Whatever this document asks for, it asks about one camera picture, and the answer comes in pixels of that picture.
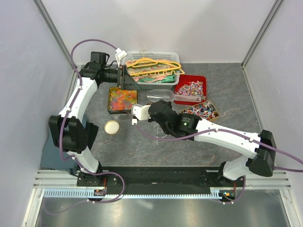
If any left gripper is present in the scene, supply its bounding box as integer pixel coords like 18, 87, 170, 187
101, 65, 142, 91

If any clear plastic scoop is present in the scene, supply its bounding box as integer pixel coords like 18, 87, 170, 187
146, 89, 202, 103

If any gold gummy candy tin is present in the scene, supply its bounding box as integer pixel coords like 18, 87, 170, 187
107, 87, 138, 114

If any gold lollipop tin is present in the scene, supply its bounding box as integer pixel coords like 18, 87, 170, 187
180, 100, 220, 121

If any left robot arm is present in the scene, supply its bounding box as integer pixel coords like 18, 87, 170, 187
48, 52, 141, 186

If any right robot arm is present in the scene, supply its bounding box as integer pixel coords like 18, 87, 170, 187
146, 100, 276, 186

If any clear glass bowl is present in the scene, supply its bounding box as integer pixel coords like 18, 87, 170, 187
151, 122, 167, 139

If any yellow clothes hanger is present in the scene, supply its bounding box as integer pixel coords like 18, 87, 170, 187
125, 58, 181, 69

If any pink clothes hanger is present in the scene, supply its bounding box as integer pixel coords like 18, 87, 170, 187
127, 64, 185, 77

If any green cloth in basket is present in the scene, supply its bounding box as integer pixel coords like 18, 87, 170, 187
135, 75, 175, 83

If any red candy tray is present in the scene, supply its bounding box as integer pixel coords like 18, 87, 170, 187
175, 74, 207, 102

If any white round lid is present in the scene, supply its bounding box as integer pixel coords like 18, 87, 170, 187
104, 120, 120, 135

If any blue folded cloth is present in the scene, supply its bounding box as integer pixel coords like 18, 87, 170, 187
40, 140, 78, 175

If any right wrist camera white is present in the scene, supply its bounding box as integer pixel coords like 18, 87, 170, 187
131, 104, 151, 125

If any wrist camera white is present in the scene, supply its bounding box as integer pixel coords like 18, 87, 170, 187
131, 104, 151, 125
115, 48, 127, 66

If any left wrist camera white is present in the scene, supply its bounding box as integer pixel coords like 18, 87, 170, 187
115, 48, 127, 66

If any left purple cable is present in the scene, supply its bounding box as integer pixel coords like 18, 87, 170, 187
42, 39, 126, 215

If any purple cable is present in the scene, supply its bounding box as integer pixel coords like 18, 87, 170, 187
134, 122, 303, 205
42, 39, 126, 215

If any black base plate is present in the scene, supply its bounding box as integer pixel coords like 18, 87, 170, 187
77, 166, 244, 194

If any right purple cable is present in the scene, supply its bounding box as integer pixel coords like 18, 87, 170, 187
134, 122, 303, 205

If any grey cable duct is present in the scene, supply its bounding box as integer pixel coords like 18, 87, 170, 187
44, 188, 235, 199

